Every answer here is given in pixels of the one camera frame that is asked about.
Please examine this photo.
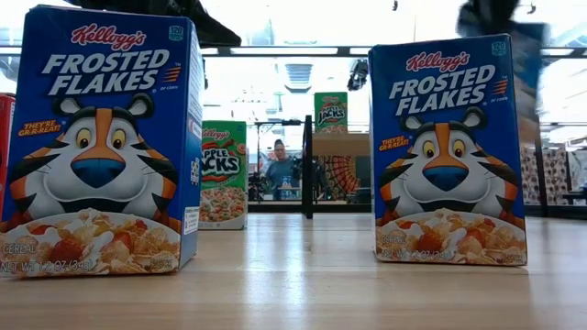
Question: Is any blue Frosted Flakes cereal box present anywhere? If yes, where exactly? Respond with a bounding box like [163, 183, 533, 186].
[509, 20, 551, 144]
[368, 33, 528, 268]
[0, 4, 205, 279]

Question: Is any person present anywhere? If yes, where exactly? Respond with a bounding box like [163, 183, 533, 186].
[264, 138, 303, 202]

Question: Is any green Apple Jacks cereal box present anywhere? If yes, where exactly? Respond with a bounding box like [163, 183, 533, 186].
[199, 119, 249, 231]
[314, 91, 349, 135]

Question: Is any wooden shelf board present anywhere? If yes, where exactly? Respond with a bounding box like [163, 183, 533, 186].
[313, 132, 371, 158]

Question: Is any brown patterned hanging cloth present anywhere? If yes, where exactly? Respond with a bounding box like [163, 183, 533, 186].
[520, 146, 570, 206]

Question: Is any red Froot Loops cereal box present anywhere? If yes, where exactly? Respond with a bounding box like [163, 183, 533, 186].
[0, 93, 17, 216]

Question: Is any black overhead camera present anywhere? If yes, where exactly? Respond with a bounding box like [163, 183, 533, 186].
[347, 58, 371, 92]

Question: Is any black aluminium rig frame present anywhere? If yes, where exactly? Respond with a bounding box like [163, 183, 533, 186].
[0, 44, 587, 216]

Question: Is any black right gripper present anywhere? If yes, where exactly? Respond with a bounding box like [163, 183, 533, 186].
[456, 0, 549, 39]

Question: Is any black background rig frame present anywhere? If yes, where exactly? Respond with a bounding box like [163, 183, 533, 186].
[253, 119, 304, 203]

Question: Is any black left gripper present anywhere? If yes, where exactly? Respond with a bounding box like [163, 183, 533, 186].
[63, 0, 243, 48]

